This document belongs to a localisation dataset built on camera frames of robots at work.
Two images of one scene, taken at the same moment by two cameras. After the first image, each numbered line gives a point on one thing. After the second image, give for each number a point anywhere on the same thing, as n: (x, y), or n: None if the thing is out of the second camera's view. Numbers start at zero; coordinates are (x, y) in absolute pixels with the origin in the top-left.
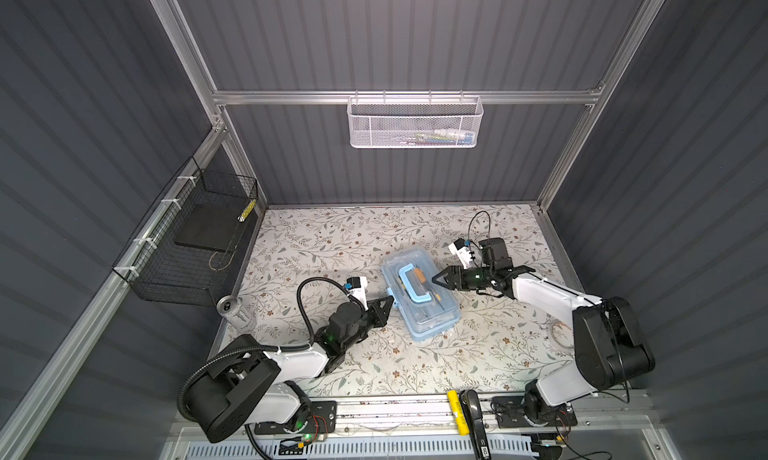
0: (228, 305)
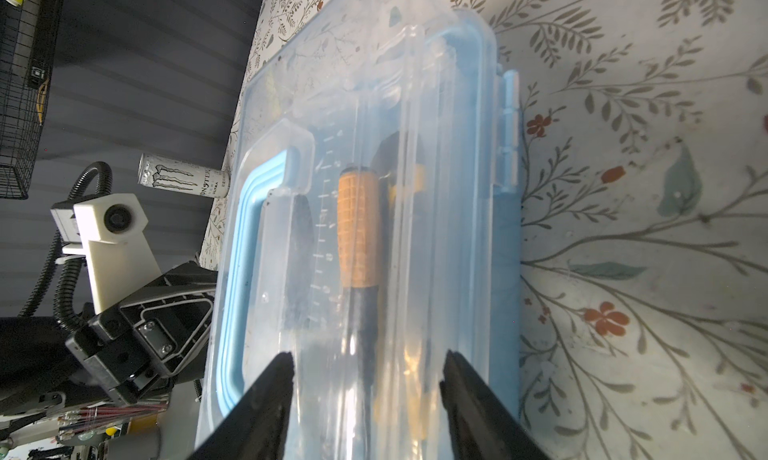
0: (175, 174)
